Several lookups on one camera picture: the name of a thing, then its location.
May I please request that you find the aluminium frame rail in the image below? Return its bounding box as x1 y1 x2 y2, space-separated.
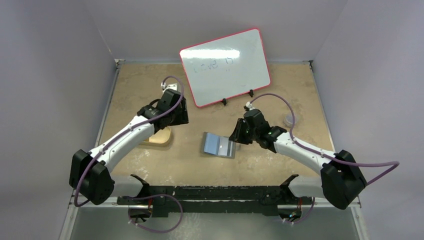
67 185 362 210

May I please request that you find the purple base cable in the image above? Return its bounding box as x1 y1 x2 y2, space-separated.
283 197 316 227
127 194 184 234

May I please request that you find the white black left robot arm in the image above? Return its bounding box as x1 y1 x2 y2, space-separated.
69 88 189 207

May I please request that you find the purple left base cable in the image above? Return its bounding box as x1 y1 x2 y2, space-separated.
127 194 184 234

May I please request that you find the grey credit card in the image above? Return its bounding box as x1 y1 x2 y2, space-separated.
218 136 235 158

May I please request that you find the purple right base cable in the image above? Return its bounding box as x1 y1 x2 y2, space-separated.
283 197 316 227

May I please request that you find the red framed whiteboard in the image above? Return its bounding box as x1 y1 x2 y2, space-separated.
179 28 272 108

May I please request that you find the beige plastic tray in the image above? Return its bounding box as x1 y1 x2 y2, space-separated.
140 126 173 147

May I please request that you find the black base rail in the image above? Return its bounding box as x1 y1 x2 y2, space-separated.
116 173 314 219

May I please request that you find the small clear plastic cup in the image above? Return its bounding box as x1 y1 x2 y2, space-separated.
283 113 296 128

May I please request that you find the grey leather card holder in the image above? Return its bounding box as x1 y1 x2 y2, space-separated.
200 132 237 159

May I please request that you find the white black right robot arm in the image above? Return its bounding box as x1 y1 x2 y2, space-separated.
229 109 368 210

